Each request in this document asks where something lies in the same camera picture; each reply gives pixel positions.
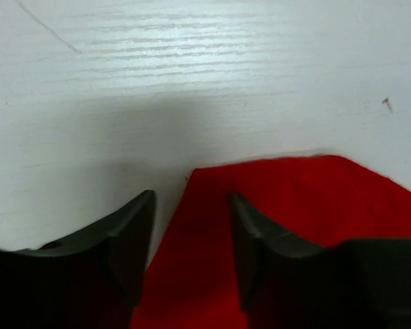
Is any bright red t shirt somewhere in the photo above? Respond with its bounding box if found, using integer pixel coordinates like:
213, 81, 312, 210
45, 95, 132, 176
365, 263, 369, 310
131, 155, 411, 328

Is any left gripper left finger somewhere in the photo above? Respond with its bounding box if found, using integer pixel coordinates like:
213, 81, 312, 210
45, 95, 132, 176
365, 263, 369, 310
0, 190, 157, 328

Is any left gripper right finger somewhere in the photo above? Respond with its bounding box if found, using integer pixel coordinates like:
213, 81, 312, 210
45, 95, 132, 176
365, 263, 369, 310
229, 193, 411, 328

